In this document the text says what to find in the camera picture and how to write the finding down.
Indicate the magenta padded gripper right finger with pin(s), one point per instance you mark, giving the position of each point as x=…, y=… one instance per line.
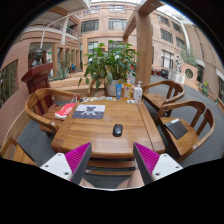
x=154, y=166

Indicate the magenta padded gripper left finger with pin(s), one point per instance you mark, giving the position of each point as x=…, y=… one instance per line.
x=70, y=166

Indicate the black computer mouse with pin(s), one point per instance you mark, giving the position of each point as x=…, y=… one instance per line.
x=117, y=130

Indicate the dark patterned mouse pad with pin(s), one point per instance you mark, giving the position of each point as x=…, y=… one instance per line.
x=89, y=112

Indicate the black notebook on chair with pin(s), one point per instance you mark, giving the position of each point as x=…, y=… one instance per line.
x=176, y=128

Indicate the right near wooden armchair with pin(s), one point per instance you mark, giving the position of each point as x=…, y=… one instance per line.
x=186, y=137

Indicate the wooden armchair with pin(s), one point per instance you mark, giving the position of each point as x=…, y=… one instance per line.
x=163, y=92
x=186, y=137
x=41, y=108

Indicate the red and white bag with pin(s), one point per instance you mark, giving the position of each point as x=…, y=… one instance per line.
x=63, y=113

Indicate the near left wooden chair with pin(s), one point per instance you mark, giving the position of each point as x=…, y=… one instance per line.
x=11, y=150

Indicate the wooden table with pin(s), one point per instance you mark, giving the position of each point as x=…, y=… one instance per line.
x=110, y=155

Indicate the right far wooden armchair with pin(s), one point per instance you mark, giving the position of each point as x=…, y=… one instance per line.
x=163, y=92

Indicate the left wooden armchair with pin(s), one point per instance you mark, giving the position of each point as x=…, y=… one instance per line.
x=41, y=108

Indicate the white pump sanitizer bottle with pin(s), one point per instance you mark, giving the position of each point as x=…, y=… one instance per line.
x=138, y=92

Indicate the yellow bottle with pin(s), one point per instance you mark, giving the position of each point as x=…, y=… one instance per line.
x=127, y=89

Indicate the dark wooden podium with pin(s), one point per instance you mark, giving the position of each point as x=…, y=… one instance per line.
x=37, y=77

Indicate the potted green plant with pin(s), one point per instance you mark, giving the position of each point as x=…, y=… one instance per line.
x=104, y=67

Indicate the wooden pillar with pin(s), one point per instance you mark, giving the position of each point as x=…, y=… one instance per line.
x=139, y=21

